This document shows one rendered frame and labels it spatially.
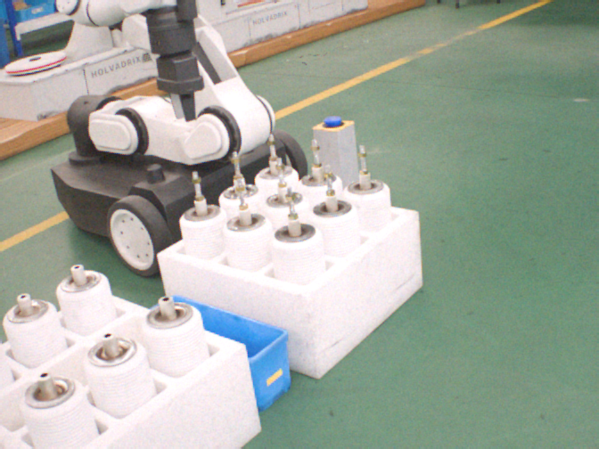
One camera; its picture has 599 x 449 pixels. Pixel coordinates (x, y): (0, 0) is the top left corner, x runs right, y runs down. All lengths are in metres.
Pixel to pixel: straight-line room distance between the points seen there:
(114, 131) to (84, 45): 1.68
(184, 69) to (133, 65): 2.33
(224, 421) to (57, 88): 2.45
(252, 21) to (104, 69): 1.06
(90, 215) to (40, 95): 1.39
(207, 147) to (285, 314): 0.60
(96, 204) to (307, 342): 0.88
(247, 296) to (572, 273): 0.73
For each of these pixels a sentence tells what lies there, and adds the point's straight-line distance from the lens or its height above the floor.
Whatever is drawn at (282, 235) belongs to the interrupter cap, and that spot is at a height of 0.25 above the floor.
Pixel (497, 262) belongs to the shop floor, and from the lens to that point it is 1.77.
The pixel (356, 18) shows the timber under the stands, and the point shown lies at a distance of 4.97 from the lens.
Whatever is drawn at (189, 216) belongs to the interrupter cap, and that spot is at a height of 0.25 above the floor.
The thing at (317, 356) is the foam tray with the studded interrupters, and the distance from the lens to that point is 1.38.
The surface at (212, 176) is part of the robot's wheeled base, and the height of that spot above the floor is 0.18.
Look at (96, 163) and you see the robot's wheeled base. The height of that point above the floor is 0.17.
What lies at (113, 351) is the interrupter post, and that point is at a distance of 1.11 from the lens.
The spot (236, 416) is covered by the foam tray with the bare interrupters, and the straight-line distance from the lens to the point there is 1.24.
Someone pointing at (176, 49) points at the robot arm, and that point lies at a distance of 1.39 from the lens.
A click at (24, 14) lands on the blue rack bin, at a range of 6.43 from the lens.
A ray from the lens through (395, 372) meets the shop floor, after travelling 1.41.
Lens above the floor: 0.82
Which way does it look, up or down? 24 degrees down
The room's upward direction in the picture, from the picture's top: 7 degrees counter-clockwise
